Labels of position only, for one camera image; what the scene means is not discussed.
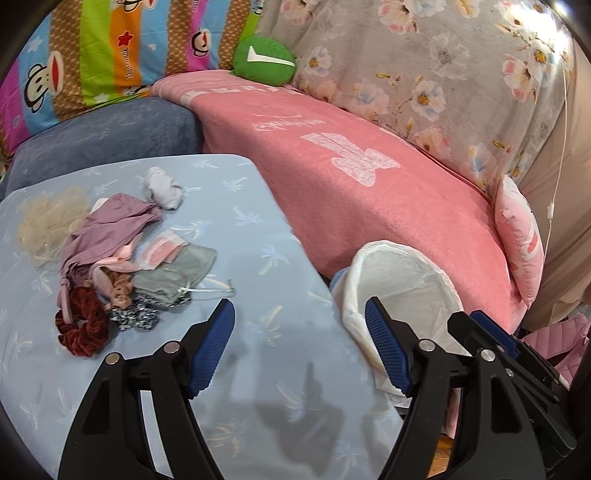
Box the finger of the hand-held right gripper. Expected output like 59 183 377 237
470 311 523 358
447 311 483 357

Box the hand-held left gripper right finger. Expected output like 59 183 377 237
365 296 546 480

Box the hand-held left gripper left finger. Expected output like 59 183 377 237
58 298 236 480

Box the white trash bin with liner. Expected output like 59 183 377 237
330 241 465 407

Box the pale grey sock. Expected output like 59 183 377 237
141 167 184 212

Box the pink quilted bag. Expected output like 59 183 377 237
522 311 591 388

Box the light blue palm print cloth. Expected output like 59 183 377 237
0 153 407 480

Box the black and white patterned scrunchie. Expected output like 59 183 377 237
110 293 192 333

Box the pink pillow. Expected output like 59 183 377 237
494 174 546 310

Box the pink cloth piece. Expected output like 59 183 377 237
139 231 186 271

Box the tan scrunchie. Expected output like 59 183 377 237
92 268 134 309

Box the dark red velvet scrunchie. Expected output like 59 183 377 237
55 286 112 358

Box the beige cloth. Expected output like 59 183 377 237
517 46 591 328

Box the mauve cloth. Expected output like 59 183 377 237
58 194 162 310

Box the pink blanket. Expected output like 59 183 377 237
152 70 525 333

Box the beige mesh scrunchie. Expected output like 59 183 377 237
17 187 90 267

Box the blue-grey velvet cushion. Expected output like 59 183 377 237
4 96 206 199

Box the grey floral bed sheet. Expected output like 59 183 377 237
256 0 578 195

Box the green plush cushion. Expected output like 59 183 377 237
232 33 296 87

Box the grey-green drawstring pouch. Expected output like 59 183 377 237
131 244 236 308

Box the white cable with switch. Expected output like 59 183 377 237
542 0 573 259

